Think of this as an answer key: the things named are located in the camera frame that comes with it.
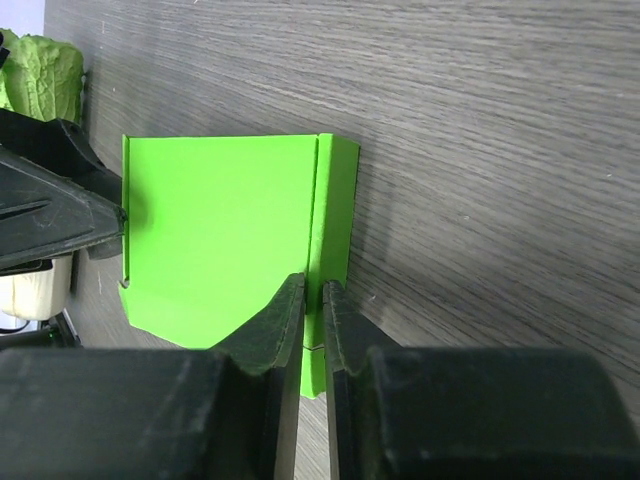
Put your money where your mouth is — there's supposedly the napa cabbage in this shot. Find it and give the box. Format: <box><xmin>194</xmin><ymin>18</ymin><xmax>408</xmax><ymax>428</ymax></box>
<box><xmin>1</xmin><ymin>29</ymin><xmax>85</xmax><ymax>321</ymax></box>

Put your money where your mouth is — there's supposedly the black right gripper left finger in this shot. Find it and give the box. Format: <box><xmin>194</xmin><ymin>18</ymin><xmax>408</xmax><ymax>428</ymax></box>
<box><xmin>1</xmin><ymin>274</ymin><xmax>305</xmax><ymax>479</ymax></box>

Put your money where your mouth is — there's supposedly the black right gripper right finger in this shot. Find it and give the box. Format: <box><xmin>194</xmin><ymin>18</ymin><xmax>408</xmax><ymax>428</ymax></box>
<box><xmin>323</xmin><ymin>281</ymin><xmax>639</xmax><ymax>479</ymax></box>

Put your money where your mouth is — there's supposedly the green paper box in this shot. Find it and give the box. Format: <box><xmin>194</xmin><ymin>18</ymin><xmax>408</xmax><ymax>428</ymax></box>
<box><xmin>120</xmin><ymin>133</ymin><xmax>360</xmax><ymax>398</ymax></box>

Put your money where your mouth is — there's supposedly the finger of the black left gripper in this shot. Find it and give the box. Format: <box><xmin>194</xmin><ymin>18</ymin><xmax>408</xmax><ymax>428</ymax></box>
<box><xmin>1</xmin><ymin>109</ymin><xmax>127</xmax><ymax>275</ymax></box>

